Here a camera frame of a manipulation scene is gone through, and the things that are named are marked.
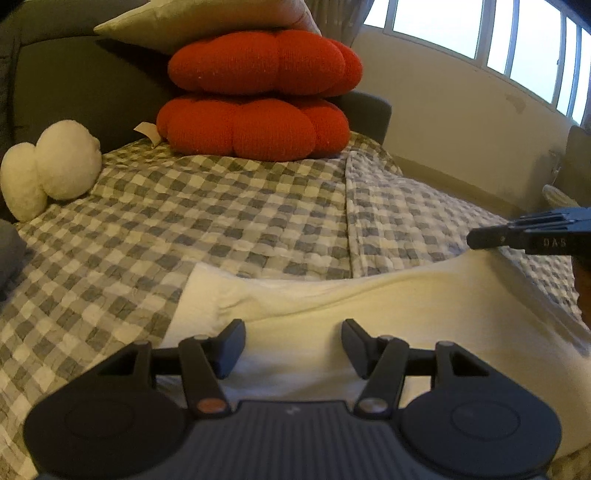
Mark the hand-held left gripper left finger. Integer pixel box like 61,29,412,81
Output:
97,318,246,418

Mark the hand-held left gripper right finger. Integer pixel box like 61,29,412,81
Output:
341,318,490,418

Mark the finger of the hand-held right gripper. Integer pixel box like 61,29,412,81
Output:
466,207,591,252

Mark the cream white garment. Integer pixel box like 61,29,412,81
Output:
164,251,591,467

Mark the white fan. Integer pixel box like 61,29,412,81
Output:
542,185,583,214

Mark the beige chair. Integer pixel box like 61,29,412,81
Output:
566,124,591,208

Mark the grey white checkered blanket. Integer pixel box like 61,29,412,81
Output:
0,131,591,480

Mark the red knitted cushion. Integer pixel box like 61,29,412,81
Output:
156,95,350,162
167,28,363,97

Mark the window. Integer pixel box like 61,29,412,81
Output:
362,0,591,123

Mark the white plush toy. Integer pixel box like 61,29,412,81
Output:
0,120,102,222

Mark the patterned curtain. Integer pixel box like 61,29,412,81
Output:
305,0,377,44

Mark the dark grey sofa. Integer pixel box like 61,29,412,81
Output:
0,0,392,222

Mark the beige pillow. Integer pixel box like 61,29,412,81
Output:
93,0,319,56

